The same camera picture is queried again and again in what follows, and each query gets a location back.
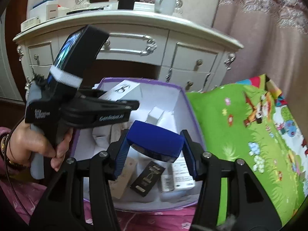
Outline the dark blue box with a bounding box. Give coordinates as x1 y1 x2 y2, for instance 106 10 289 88
127 120 181 163

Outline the white dresser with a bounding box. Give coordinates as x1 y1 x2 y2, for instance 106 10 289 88
12 1 244 94

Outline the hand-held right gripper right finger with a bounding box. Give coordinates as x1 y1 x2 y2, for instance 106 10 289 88
180 129 282 231

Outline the small black box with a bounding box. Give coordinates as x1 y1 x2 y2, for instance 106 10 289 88
130 161 166 197

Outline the flat white device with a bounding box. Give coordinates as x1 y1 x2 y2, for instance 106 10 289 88
20 17 41 32

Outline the white medicine box red mark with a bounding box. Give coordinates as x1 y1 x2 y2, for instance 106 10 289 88
160 171 175 193

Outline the cartoon printed green blanket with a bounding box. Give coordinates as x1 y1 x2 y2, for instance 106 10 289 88
186 74 308 224

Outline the small beige box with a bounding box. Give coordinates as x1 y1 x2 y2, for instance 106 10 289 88
108 157 135 200

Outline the dark flat tray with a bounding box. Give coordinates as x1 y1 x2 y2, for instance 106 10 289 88
66 2 118 15

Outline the person's left hand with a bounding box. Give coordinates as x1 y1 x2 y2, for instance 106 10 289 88
8 122 74 173

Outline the fabric curtain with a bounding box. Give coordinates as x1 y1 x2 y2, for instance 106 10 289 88
137 0 308 97

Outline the white box blue label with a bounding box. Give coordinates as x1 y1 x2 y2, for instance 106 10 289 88
172 160 195 190

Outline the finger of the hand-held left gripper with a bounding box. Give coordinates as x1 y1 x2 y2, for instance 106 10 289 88
64 98 140 116
77 89 109 100

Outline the beaded bracelet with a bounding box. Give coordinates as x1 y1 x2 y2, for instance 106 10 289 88
5 157 28 170

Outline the white cable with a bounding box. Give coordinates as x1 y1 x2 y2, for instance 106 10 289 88
123 210 136 230

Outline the plain white box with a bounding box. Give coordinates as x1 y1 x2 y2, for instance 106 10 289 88
47 1 59 20

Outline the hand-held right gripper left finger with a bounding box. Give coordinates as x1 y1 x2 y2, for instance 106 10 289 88
31 129 131 231

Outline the white box blue stripe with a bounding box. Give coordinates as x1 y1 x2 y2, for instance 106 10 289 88
31 0 57 10

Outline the purple storage box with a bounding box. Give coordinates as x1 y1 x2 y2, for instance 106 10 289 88
69 77 206 212

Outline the pink floral quilt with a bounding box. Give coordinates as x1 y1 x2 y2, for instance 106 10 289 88
0 171 200 231

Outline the grey mug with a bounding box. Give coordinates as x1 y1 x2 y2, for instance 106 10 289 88
154 0 176 15

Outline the white carton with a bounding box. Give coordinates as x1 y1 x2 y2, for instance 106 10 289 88
147 107 175 128

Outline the white box glasses print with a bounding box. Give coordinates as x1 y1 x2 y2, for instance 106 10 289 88
97 79 141 101

